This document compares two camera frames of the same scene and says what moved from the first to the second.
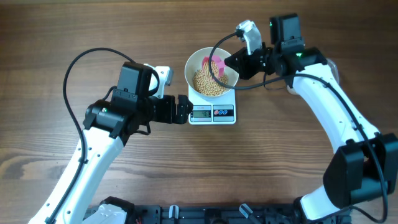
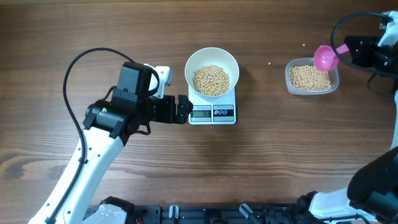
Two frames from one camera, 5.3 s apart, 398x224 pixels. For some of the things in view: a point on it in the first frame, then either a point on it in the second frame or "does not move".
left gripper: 182,114 does not move
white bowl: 198,74 does not move
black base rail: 217,214 does not move
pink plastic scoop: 220,63 -> 325,59
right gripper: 242,64 -> 361,55
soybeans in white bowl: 205,84 does not move
